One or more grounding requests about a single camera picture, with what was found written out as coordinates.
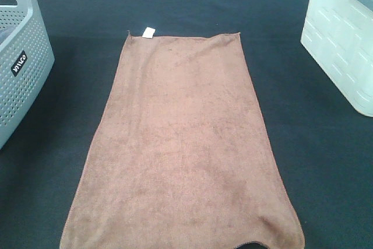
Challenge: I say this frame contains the brown microfiber towel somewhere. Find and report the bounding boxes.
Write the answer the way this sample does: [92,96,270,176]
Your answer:
[59,33,305,248]

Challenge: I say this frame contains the black table cloth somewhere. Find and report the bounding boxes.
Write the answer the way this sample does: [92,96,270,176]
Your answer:
[1,0,372,248]

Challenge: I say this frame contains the grey perforated laundry basket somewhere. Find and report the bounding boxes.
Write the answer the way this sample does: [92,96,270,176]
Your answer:
[1,0,55,145]

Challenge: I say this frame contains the white plastic basket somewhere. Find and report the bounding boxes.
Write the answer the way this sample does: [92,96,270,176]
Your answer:
[301,0,372,117]

